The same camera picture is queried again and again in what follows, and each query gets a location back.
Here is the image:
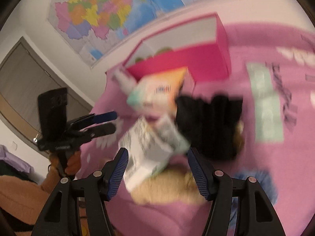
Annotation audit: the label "purple cloth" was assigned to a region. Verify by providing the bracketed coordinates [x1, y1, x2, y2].
[0, 145, 35, 177]

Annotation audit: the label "colourful wall map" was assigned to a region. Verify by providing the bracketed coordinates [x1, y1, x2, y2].
[47, 0, 232, 68]

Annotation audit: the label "blue striped cloth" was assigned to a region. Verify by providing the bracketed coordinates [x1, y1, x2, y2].
[231, 170, 278, 217]

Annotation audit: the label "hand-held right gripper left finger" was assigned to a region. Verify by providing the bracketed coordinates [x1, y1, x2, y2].
[31, 147, 130, 236]

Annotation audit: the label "orange tissue pack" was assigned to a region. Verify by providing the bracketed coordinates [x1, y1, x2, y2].
[127, 66, 191, 118]

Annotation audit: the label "grey door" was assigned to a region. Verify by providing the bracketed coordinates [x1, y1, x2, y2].
[0, 36, 96, 153]

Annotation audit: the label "black gloves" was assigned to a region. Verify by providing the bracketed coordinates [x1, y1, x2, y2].
[175, 95, 246, 161]

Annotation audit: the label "person's left forearm orange sleeve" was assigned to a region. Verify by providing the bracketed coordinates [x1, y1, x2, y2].
[0, 170, 62, 227]

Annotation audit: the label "person's left hand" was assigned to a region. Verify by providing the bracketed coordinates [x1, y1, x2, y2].
[49, 150, 82, 176]

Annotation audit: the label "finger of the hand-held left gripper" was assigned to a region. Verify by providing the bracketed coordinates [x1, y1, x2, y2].
[68, 111, 118, 128]
[74, 123, 117, 140]

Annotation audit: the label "pink storage box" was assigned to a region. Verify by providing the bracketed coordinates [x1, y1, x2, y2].
[123, 12, 232, 89]

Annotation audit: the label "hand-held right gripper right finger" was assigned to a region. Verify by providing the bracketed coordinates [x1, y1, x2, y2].
[187, 147, 287, 236]

